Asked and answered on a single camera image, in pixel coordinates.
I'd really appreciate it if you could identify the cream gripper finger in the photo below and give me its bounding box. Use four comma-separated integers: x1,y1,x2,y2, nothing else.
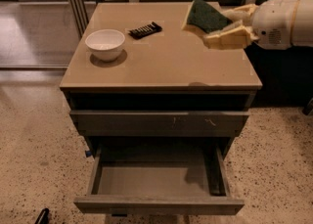
221,4,258,25
202,20,258,50

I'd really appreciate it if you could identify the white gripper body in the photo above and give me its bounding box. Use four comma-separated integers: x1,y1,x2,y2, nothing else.
252,0,299,50

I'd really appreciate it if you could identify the green and yellow sponge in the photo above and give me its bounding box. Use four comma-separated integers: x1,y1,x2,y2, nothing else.
182,0,232,34

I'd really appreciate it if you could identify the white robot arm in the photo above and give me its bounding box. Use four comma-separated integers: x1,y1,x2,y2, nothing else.
203,0,313,50

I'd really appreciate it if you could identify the grey drawer cabinet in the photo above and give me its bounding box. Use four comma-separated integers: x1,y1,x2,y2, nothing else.
59,1,263,224

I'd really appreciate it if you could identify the grey top drawer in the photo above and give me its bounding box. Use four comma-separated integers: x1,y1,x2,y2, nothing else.
69,110,248,137

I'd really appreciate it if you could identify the open grey middle drawer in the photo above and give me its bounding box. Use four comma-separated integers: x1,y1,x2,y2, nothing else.
74,144,245,216

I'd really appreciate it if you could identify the black snack bar wrapper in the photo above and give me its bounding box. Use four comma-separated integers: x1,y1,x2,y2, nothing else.
129,22,162,39

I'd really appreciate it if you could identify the white ceramic bowl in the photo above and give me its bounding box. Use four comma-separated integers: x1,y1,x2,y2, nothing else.
85,29,125,62

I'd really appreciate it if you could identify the blue cabinet knob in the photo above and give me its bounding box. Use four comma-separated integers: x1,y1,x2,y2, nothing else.
85,151,92,157

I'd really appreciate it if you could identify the black object on floor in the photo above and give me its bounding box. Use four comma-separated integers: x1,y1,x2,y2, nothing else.
34,208,49,224

